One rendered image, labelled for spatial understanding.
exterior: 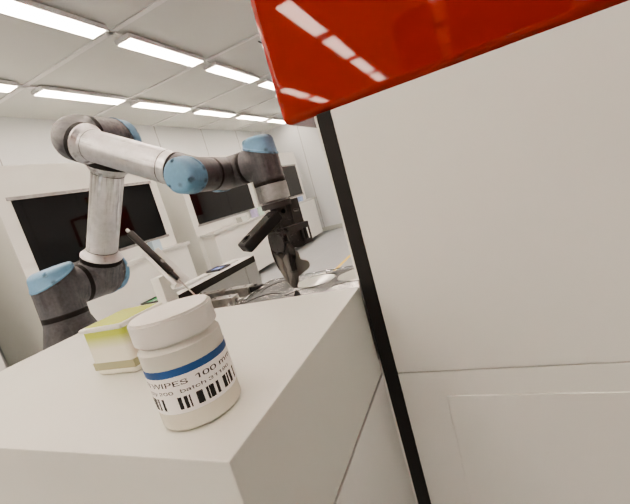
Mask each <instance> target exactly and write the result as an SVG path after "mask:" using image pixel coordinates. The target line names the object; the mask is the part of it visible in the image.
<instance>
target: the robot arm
mask: <svg viewBox="0 0 630 504"><path fill-rule="evenodd" d="M50 136H51V142H52V144H53V146H54V148H55V149H56V151H57V152H58V153H59V154H60V155H61V156H63V157H65V158H67V159H69V160H72V161H75V162H79V163H82V164H84V165H85V166H86V167H87V168H88V169H89V170H90V185H89V203H88V220H87V237H86V248H85V249H84V250H82V251H81V252H80V255H79V263H78V264H75V265H74V264H73V263H72V262H71V261H68V262H64V263H61V264H58V265H55V266H52V267H49V268H47V269H44V270H41V271H39V272H37V273H34V274H32V275H30V276H29V277H28V278H27V281H26V283H27V286H28V289H29V295H31V298H32V301H33V303H34V306H35V309H36V311H37V314H38V316H39V319H40V322H41V324H42V327H43V350H45V349H47V348H49V347H51V346H53V345H55V344H57V343H59V342H61V341H63V340H65V339H68V338H70V337H72V336H74V335H76V334H78V333H79V332H78V331H79V330H81V329H83V328H85V327H87V326H89V325H91V324H93V323H95V322H97V320H96V319H95V318H94V316H93V315H92V314H91V313H90V310H89V308H88V305H87V302H88V301H91V300H94V299H96V298H99V297H102V296H104V295H107V294H111V293H114V292H116V291H117V290H119V289H121V288H123V287H124V286H125V285H126V284H127V282H128V280H129V277H130V268H129V266H127V264H128V263H127V261H126V260H125V258H124V257H123V254H122V253H121V252H120V251H118V246H119V234H120V223H121V212H122V201H123V190H124V178H125V175H127V174H128V173H130V174H133V175H136V176H139V177H143V178H146V179H149V180H153V181H156V182H159V183H162V184H166V185H167V186H168V187H169V188H170V189H171V190H172V191H173V192H175V193H178V194H196V193H199V192H207V191H213V192H224V191H228V190H230V189H232V188H235V187H239V186H242V185H245V184H248V183H252V182H253V184H254V187H255V190H256V194H257V197H258V200H259V204H262V205H263V206H261V208H262V211H267V210H270V212H268V213H267V214H266V215H265V216H264V217H263V218H262V219H261V220H260V221H259V222H258V223H257V224H256V225H255V226H254V227H253V228H252V230H251V231H250V232H249V233H248V234H247V235H246V236H244V237H243V239H242V240H241V241H240V242H239V243H238V246H239V247H240V249H241V250H242V251H244V252H253V251H254V250H255V249H256V247H257V246H258V245H259V244H260V243H261V242H262V241H263V240H264V239H265V237H266V236H267V235H268V242H269V245H270V248H271V253H272V256H273V259H274V261H275V263H276V265H277V267H278V269H279V270H280V271H281V273H282V275H283V277H284V278H285V279H286V281H287V282H288V283H289V284H290V285H291V286H292V287H293V288H295V289H296V288H298V277H299V276H300V275H301V274H302V273H304V272H305V271H306V270H307V269H308V268H309V267H310V263H309V261H308V260H304V259H301V258H300V255H299V253H298V251H296V250H295V248H298V247H301V246H304V245H305V244H307V243H310V242H312V241H313V238H312V234H311V231H310V227H309V224H308V221H304V220H303V216H302V213H301V209H300V206H299V202H298V198H293V199H290V198H288V197H289V196H290V193H289V189H288V186H287V182H286V180H285V176H284V172H283V169H282V165H281V162H280V158H279V155H278V153H279V152H278V151H277V148H276V145H275V142H274V139H273V137H272V136H271V135H269V134H260V135H255V136H252V137H249V138H247V139H245V140H243V141H242V147H243V148H242V150H243V151H241V152H238V153H236V154H233V155H230V156H227V157H197V156H192V155H188V154H184V153H180V152H177V151H173V150H169V149H166V148H162V147H158V146H154V145H151V144H147V143H143V142H142V139H141V136H140V134H139V133H138V132H137V129H136V128H135V127H134V126H133V125H132V124H131V123H129V122H128V121H125V120H121V119H117V118H113V117H110V118H107V117H98V116H89V115H82V114H71V115H66V116H63V117H61V118H60V119H58V120H57V121H56V122H55V123H54V125H53V126H52V129H51V134H50ZM306 227H308V231H309V234H310V238H309V236H308V232H307V229H306Z"/></svg>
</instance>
